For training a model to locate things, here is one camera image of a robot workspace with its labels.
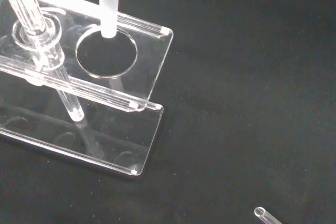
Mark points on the clear acrylic funnel stand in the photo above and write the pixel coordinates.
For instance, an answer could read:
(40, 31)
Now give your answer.
(110, 98)

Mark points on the clear ribbed glass funnel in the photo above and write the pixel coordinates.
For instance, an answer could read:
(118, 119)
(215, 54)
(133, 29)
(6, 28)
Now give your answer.
(39, 32)

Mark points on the clear glass weighing funnel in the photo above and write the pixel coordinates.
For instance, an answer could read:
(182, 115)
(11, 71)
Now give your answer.
(263, 216)

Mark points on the black bench cloth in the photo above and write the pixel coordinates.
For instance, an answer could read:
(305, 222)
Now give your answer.
(236, 90)

